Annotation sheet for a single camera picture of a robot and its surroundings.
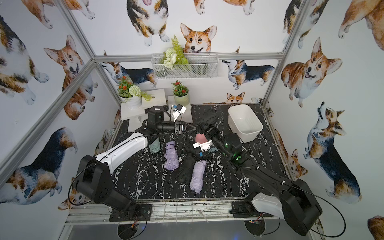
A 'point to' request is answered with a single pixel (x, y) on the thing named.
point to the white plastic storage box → (243, 122)
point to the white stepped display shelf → (137, 118)
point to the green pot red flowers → (181, 93)
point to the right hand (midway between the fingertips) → (203, 118)
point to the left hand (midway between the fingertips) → (195, 126)
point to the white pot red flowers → (130, 95)
